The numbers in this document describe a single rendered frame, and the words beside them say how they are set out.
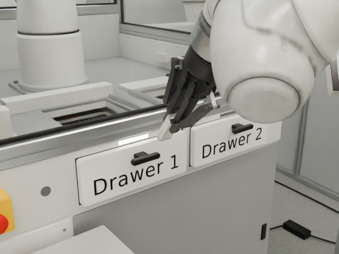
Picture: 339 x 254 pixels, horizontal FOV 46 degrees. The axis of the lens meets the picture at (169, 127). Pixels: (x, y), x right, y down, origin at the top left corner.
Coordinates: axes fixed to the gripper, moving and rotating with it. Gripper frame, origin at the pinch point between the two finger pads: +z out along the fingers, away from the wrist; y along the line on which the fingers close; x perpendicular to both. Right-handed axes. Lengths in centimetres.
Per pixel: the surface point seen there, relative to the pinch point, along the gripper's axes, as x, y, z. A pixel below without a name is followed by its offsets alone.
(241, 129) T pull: -30.3, 1.0, 12.8
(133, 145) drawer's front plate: 1.0, 5.4, 13.4
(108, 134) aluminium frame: 6.3, 8.9, 11.4
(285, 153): -173, 27, 124
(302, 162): -172, 14, 116
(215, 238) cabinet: -28, -15, 46
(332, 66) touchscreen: -71, 8, 3
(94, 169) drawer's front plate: 11.2, 3.7, 15.3
